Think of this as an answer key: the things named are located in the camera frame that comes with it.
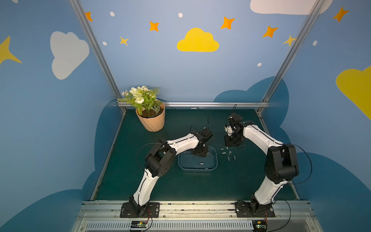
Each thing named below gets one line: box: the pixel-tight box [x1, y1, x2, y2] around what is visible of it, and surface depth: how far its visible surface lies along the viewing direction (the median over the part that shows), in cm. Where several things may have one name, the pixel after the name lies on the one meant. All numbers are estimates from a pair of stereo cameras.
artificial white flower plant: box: [117, 85, 163, 117], surface depth 88 cm
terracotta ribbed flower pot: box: [135, 99, 166, 133], surface depth 100 cm
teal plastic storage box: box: [177, 145, 218, 173], surface depth 93 cm
